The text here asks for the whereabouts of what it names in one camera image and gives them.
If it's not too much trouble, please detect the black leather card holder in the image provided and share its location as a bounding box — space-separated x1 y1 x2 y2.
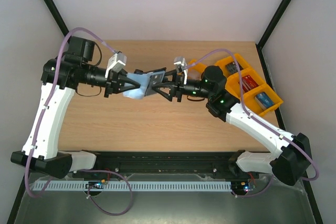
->
123 68 166 100

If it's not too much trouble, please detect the black VIP card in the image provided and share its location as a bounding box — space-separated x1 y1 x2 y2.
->
145 70 165 97

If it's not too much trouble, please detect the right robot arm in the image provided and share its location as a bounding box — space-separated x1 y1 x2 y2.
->
152 66 312 186

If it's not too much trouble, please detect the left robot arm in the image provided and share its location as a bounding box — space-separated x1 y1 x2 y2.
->
10 36 141 178

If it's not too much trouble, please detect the yellow bin with white cards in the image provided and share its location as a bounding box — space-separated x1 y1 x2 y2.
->
188 59 207 79

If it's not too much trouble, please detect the black card stack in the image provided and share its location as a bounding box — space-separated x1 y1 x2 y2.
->
225 62 243 75

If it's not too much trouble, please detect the yellow bin with black cards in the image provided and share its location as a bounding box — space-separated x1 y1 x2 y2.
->
215 54 250 77

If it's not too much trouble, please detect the red VIP card stack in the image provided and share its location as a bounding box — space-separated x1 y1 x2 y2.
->
242 75 259 92

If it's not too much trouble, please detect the yellow bin with red cards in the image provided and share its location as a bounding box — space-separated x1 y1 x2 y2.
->
225 67 266 99

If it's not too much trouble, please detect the yellow bin with blue cards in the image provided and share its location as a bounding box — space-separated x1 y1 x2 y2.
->
244 84 283 117

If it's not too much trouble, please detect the blue card stack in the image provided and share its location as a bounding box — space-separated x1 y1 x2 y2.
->
255 92 274 110

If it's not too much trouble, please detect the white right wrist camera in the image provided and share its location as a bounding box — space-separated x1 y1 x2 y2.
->
173 56 188 84

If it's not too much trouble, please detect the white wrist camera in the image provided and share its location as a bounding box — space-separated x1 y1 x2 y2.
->
173 56 188 84
105 52 127 78

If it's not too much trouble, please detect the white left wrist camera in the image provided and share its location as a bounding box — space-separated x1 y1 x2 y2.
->
105 52 127 78

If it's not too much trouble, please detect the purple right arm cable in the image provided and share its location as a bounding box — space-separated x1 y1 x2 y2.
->
183 48 320 182

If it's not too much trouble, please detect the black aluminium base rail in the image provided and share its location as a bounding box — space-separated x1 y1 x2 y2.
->
75 151 259 181

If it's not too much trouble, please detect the white slotted cable duct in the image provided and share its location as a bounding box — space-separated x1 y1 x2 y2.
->
46 180 232 192

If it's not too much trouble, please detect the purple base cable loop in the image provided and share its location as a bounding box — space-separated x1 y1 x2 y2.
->
83 169 134 215

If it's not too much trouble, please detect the black frame post left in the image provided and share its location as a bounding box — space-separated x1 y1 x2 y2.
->
43 0 69 36

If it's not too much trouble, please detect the black frame post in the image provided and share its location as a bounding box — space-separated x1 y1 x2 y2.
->
257 0 309 49
43 0 69 36

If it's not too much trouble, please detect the black frame post right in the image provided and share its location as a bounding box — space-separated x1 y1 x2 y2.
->
257 0 309 49

